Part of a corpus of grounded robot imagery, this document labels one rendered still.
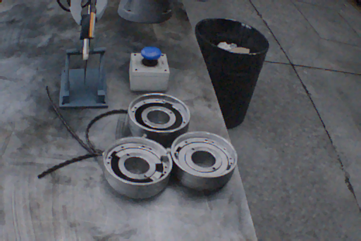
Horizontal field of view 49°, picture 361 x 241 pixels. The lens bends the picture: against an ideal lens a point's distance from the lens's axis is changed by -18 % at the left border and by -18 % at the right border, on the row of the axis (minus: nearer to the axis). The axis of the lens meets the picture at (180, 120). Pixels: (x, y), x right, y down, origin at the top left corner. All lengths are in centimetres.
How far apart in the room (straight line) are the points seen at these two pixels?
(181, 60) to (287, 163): 116
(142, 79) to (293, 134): 145
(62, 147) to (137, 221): 20
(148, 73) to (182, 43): 23
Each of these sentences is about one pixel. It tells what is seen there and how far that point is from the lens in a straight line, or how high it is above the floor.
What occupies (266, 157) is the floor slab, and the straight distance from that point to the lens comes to 208.
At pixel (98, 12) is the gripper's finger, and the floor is 97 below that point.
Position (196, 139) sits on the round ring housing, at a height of 83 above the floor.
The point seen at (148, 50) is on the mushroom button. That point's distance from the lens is 91.
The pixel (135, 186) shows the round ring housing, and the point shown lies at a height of 84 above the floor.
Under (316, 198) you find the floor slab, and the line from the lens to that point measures 199.
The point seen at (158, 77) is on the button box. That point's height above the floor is 83.
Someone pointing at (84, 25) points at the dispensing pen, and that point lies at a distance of 83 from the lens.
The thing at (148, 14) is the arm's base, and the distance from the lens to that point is 117.
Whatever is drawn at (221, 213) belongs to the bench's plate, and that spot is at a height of 80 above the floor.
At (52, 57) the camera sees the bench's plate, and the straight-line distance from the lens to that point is 103.
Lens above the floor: 133
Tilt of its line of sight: 38 degrees down
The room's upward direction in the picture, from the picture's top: 10 degrees clockwise
